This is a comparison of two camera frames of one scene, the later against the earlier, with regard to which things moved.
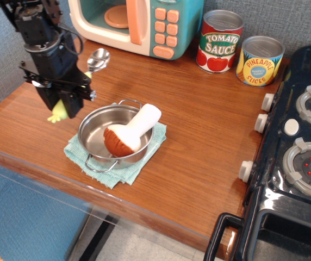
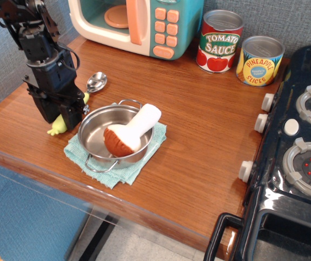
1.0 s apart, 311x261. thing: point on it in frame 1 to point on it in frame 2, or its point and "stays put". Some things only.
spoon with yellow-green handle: [97, 58] to [94, 81]
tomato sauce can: [221, 35] stays put
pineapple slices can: [259, 60] stays put
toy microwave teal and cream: [166, 29] stays put
